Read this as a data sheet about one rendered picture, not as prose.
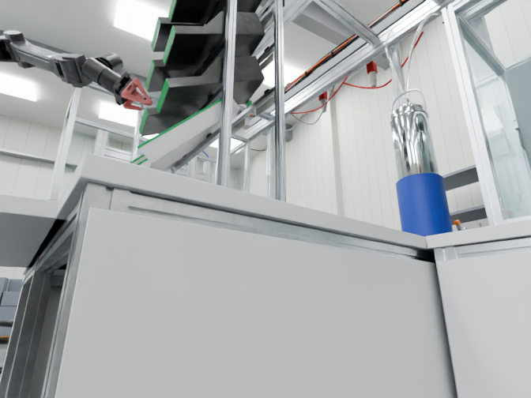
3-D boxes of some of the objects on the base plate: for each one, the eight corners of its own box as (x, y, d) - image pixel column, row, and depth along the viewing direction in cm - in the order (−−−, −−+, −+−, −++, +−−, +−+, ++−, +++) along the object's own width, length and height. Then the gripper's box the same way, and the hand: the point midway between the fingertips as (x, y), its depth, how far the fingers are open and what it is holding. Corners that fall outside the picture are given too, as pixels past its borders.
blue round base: (443, 250, 97) (429, 168, 106) (396, 256, 109) (386, 182, 117) (465, 255, 106) (450, 179, 115) (419, 260, 118) (409, 191, 126)
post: (429, 265, 133) (389, 9, 177) (419, 266, 137) (382, 15, 181) (434, 266, 136) (393, 13, 180) (423, 267, 139) (386, 19, 183)
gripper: (98, 93, 97) (144, 122, 100) (93, 74, 88) (144, 107, 91) (112, 77, 99) (157, 107, 102) (109, 58, 90) (158, 90, 93)
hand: (148, 105), depth 96 cm, fingers closed on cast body, 4 cm apart
